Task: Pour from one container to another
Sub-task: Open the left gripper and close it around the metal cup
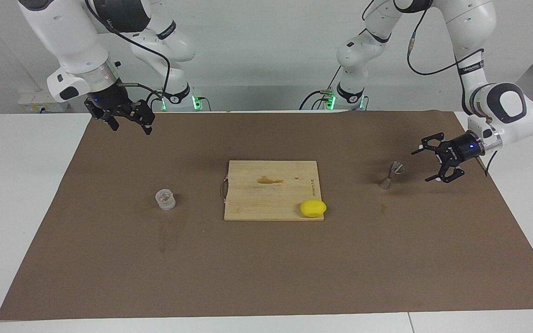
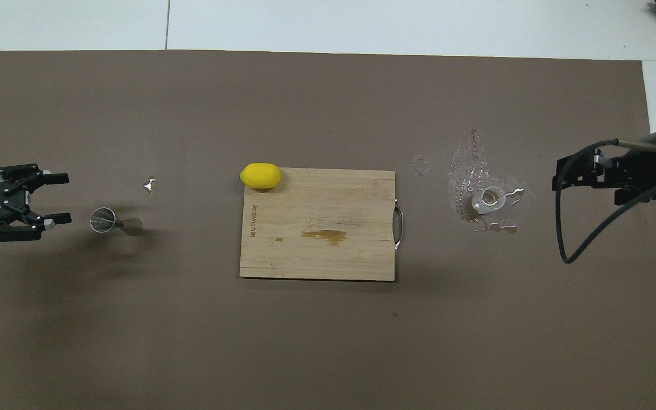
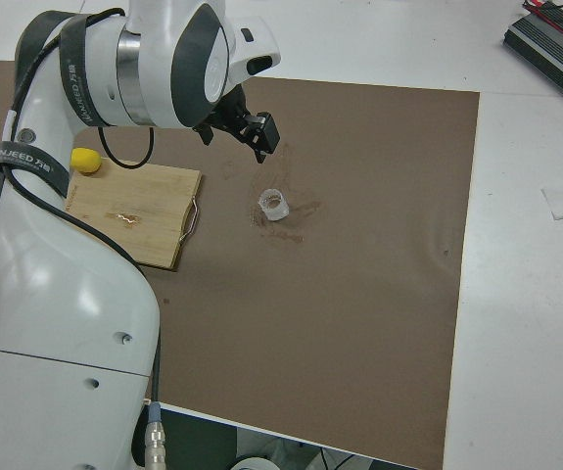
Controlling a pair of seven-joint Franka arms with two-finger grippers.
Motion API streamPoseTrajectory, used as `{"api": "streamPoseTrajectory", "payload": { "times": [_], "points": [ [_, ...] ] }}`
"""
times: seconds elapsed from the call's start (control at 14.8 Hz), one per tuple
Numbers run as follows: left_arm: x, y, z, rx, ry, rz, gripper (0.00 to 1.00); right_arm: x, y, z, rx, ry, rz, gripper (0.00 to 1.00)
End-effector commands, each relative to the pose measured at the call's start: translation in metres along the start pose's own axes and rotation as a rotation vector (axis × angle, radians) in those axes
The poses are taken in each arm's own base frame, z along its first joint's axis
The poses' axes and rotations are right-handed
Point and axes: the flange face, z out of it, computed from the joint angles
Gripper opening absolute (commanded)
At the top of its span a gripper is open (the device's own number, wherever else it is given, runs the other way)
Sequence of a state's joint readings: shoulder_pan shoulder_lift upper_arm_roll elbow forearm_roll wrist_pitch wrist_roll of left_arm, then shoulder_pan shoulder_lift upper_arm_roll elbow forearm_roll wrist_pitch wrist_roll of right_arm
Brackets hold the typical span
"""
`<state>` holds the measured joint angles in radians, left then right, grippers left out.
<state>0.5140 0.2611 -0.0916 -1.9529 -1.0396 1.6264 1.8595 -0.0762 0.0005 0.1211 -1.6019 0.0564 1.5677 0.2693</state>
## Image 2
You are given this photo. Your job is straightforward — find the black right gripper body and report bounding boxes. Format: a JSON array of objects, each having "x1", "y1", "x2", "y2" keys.
[{"x1": 614, "y1": 149, "x2": 656, "y2": 206}]

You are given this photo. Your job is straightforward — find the steel double jigger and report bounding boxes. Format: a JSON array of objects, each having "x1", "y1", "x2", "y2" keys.
[{"x1": 89, "y1": 207, "x2": 144, "y2": 237}]

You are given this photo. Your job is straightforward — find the small clear glass cup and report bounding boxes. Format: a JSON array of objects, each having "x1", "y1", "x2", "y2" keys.
[{"x1": 471, "y1": 185, "x2": 506, "y2": 216}]

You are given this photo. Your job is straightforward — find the yellow lemon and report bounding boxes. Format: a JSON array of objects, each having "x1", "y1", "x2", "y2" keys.
[{"x1": 239, "y1": 163, "x2": 282, "y2": 190}]

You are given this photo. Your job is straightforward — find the wooden cutting board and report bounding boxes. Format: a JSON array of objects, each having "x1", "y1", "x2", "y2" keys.
[{"x1": 239, "y1": 167, "x2": 404, "y2": 281}]

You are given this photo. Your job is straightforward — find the brown table mat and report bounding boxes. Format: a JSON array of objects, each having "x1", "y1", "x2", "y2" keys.
[{"x1": 0, "y1": 50, "x2": 656, "y2": 410}]

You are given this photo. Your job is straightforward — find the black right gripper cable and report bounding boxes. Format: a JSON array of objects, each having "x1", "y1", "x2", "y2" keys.
[{"x1": 553, "y1": 138, "x2": 656, "y2": 281}]

